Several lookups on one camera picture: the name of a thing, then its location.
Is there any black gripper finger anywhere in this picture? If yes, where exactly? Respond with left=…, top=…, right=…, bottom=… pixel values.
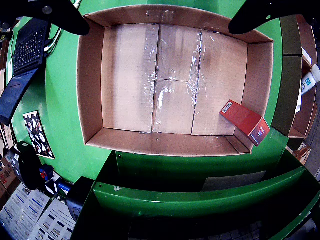
left=0, top=0, right=91, bottom=36
left=227, top=0, right=320, bottom=36

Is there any red carton box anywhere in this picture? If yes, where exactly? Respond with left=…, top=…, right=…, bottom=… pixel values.
left=219, top=99, right=271, bottom=148

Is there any divided cardboard box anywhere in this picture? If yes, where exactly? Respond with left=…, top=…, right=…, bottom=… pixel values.
left=271, top=14, right=320, bottom=151

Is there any shallow cardboard tray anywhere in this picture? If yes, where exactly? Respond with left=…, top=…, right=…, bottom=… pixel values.
left=76, top=4, right=275, bottom=158

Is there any small open cardboard box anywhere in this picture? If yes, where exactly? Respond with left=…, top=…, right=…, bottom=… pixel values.
left=286, top=142, right=313, bottom=166

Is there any small blue red box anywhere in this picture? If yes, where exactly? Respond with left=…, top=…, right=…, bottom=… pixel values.
left=38, top=164, right=55, bottom=181

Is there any cardboard box red print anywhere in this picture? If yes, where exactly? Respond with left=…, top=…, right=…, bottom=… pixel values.
left=0, top=156, right=22, bottom=198

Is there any black laptop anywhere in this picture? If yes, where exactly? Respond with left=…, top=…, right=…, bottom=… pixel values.
left=0, top=17, right=51, bottom=127

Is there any white plastic bottle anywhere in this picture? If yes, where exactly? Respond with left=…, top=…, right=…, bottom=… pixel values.
left=300, top=64, right=320, bottom=96

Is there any black white patterned card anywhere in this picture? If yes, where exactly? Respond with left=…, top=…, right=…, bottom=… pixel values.
left=22, top=110, right=56, bottom=160

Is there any black rounded device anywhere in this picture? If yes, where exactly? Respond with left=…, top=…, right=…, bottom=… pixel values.
left=14, top=141, right=45, bottom=191

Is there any black grey handheld device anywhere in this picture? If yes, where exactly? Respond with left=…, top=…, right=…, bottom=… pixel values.
left=66, top=176, right=95, bottom=222

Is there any printed white paper sheet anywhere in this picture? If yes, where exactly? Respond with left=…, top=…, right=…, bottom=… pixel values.
left=28, top=198, right=77, bottom=240
left=0, top=184, right=51, bottom=236

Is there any green metal shelf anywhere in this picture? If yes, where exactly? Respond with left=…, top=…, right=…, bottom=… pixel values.
left=71, top=149, right=320, bottom=240

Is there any white cable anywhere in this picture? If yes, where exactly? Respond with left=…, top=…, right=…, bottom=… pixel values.
left=43, top=0, right=83, bottom=54

